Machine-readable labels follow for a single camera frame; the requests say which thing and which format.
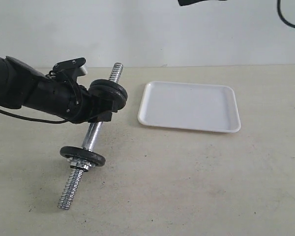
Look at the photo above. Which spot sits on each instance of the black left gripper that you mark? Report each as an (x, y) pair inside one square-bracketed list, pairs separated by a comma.
[(84, 106)]

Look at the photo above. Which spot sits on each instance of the chrome threaded dumbbell bar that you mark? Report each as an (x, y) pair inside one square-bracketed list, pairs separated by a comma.
[(80, 166)]

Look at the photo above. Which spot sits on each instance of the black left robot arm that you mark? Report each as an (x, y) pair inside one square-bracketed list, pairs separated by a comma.
[(58, 93)]

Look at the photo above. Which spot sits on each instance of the white plastic tray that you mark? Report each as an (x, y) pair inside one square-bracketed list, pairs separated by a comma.
[(199, 107)]

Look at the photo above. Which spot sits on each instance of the black weight plate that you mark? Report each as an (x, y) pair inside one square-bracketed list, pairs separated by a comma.
[(104, 89), (120, 95)]

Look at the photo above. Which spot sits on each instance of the black round plastic disc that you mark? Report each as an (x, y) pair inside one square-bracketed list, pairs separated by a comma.
[(78, 152)]

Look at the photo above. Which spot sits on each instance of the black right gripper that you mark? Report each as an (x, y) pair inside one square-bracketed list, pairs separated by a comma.
[(189, 2)]

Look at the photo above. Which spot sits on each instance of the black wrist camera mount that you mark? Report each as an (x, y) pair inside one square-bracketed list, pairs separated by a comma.
[(72, 68)]

